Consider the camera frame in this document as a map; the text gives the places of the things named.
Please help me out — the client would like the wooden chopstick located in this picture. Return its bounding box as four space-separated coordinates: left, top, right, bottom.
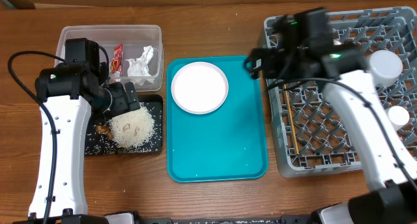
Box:
283 84 299 156

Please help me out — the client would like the red snack wrapper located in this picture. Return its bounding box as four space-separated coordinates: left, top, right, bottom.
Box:
109 44 123 77

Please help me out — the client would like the white napkin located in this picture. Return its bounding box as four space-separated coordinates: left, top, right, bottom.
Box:
126 46 154 85

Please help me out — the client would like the brown food scrap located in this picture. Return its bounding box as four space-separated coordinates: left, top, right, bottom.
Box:
96 124 113 140

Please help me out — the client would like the large white plate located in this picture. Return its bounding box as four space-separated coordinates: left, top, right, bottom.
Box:
171 62 229 115

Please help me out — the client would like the grey-green bowl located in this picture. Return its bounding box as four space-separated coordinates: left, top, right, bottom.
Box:
366 50 403 87

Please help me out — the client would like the white cup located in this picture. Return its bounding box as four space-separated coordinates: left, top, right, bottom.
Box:
385 105 410 131

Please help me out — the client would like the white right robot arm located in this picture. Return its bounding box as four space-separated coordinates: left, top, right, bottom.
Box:
244 7 416 223

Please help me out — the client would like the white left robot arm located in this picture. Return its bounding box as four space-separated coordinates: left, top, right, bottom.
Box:
8 38 140 223

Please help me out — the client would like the clear plastic bin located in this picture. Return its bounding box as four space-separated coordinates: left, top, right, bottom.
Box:
56 25 164 92

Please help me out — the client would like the black tray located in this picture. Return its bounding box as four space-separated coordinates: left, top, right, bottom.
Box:
85 94 163 156

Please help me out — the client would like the pile of rice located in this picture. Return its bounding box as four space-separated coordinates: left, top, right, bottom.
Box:
108 107 155 148

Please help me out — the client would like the grey plastic dish rack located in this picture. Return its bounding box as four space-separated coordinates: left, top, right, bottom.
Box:
268 7 416 177

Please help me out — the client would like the teal plastic tray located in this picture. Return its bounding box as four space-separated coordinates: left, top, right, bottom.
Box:
166 55 268 183

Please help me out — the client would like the black rail at table edge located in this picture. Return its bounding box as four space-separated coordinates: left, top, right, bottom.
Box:
104 210 313 224

